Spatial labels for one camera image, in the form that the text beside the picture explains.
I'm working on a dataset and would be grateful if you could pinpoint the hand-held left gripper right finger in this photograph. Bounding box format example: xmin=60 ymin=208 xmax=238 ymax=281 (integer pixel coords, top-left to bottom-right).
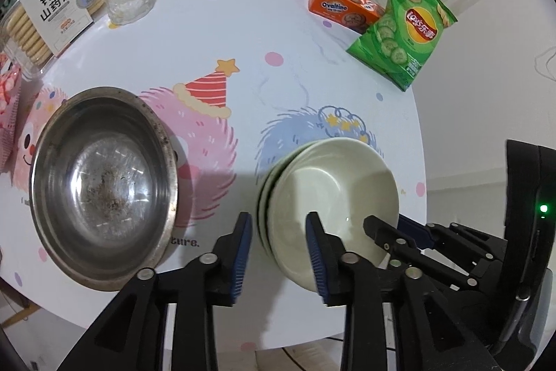
xmin=305 ymin=211 xmax=452 ymax=371

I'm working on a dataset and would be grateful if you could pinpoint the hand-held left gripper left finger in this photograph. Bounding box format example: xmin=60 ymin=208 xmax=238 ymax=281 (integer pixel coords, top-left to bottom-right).
xmin=56 ymin=211 xmax=253 ymax=371

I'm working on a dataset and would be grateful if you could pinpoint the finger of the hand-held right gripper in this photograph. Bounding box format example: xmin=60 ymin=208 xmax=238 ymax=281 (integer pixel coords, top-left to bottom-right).
xmin=362 ymin=215 xmax=474 ymax=289
xmin=397 ymin=215 xmax=505 ymax=263

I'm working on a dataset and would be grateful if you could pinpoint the light green ceramic bowl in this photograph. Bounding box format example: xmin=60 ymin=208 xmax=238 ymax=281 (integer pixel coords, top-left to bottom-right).
xmin=261 ymin=140 xmax=331 ymax=267
xmin=256 ymin=143 xmax=313 ymax=259

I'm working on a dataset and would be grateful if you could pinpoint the stack of white bowls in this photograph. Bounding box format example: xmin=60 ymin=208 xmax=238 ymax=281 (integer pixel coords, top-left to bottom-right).
xmin=266 ymin=138 xmax=399 ymax=293

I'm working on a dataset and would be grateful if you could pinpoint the stainless steel bowl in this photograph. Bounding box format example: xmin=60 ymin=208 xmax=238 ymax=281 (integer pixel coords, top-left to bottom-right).
xmin=28 ymin=87 xmax=179 ymax=292

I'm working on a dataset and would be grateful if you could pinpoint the green potato chip bag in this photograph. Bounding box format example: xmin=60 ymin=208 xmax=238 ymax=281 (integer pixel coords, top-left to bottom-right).
xmin=346 ymin=0 xmax=458 ymax=92

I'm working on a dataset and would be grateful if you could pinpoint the orange biscuit box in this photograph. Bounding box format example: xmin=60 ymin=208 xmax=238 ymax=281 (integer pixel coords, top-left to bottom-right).
xmin=308 ymin=0 xmax=386 ymax=35

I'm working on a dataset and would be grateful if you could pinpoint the pink snack packet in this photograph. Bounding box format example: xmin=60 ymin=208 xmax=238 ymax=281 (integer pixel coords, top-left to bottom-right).
xmin=0 ymin=54 xmax=22 ymax=174

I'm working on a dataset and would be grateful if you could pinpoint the clear biscuit tray package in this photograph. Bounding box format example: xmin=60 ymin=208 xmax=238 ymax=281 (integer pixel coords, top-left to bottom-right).
xmin=0 ymin=0 xmax=109 ymax=81

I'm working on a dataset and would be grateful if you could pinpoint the black cable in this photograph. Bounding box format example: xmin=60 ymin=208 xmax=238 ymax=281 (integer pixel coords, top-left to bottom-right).
xmin=282 ymin=347 xmax=316 ymax=371

